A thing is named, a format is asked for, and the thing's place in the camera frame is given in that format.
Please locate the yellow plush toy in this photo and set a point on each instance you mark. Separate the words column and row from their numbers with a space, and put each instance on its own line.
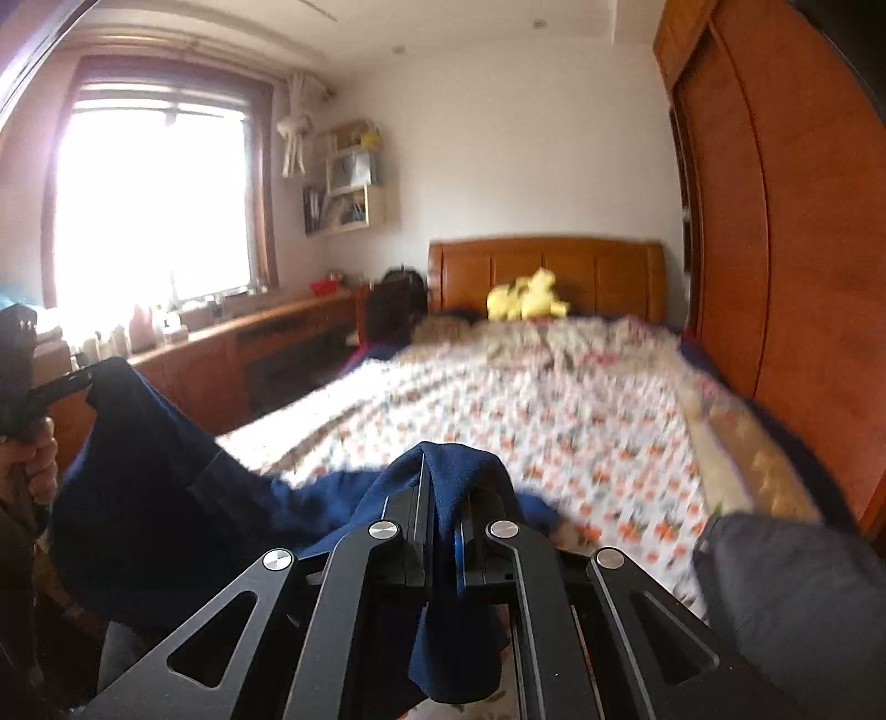
column 526, row 298

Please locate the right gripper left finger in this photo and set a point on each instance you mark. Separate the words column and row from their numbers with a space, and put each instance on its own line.
column 408, row 558

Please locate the pink bottle on sill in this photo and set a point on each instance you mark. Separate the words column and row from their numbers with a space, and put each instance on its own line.
column 142, row 337

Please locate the person's left hand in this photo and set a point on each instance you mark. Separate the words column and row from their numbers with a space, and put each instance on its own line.
column 37, row 458

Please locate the white wall shelf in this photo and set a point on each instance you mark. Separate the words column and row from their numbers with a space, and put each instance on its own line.
column 343, row 190

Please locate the person's grey trouser leg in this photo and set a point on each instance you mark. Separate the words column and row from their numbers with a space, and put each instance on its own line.
column 801, row 602

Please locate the dark backpack on chair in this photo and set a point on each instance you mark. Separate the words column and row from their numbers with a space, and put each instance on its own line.
column 393, row 305

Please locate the red bowl on desk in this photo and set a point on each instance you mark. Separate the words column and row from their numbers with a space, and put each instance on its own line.
column 325, row 287

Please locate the wooden wardrobe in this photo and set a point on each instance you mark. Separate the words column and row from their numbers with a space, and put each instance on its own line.
column 784, row 160

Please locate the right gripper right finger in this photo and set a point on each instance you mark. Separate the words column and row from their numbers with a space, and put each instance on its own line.
column 487, row 559

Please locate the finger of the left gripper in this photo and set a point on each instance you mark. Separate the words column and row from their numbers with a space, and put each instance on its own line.
column 66, row 386

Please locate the orange floral bed sheet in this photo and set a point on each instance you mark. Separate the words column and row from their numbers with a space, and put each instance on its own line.
column 606, row 421

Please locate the tied white curtain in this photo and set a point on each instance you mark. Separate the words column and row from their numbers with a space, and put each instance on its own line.
column 306, row 94

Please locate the navy blue suit jacket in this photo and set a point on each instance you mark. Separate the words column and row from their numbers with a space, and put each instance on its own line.
column 155, row 518

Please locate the window with brown frame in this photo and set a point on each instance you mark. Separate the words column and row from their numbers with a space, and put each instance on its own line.
column 160, row 186

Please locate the long wooden desk cabinet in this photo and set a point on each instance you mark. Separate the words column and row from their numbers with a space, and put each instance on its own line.
column 205, row 376

